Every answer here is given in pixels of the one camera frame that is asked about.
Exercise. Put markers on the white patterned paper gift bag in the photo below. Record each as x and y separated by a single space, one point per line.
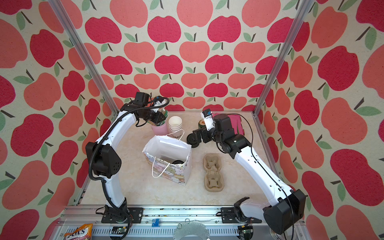
161 151

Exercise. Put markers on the wrapped straws and stirrers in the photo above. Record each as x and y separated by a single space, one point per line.
162 116

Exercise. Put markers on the stack of white paper cups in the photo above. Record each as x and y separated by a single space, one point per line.
176 127

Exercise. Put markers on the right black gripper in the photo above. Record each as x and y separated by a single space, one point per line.
204 132

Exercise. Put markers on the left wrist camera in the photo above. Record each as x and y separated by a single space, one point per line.
157 101

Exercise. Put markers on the green beverage can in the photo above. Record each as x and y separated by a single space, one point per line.
202 124

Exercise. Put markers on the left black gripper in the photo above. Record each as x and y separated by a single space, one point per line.
158 117

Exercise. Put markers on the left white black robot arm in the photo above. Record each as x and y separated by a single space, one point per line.
104 162

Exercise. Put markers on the brown cardboard cup carrier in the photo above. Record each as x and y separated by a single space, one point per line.
213 180

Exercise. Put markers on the pink straw holder cup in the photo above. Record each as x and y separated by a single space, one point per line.
160 129

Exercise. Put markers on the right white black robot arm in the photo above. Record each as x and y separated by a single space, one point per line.
284 206

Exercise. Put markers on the stack of pink napkins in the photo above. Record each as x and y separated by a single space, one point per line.
236 122

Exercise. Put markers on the orange snack packet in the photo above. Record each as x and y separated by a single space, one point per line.
84 232

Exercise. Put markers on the stack of black cup lids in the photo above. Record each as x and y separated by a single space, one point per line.
193 140

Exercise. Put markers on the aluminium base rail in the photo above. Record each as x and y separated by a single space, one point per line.
151 222

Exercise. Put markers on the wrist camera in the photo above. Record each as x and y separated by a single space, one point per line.
157 101
208 119

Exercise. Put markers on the black plastic cup lid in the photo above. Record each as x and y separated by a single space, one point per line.
177 162

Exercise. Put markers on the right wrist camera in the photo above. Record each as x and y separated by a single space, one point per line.
208 119

